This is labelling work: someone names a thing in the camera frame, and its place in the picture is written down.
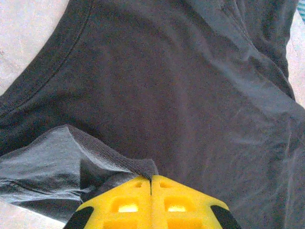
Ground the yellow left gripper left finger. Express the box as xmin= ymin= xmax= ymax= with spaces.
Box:
xmin=64 ymin=176 xmax=153 ymax=229

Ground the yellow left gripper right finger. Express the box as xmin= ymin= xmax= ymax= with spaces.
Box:
xmin=152 ymin=175 xmax=243 ymax=229

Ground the dark grey t-shirt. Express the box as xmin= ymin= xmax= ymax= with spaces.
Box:
xmin=0 ymin=0 xmax=305 ymax=229

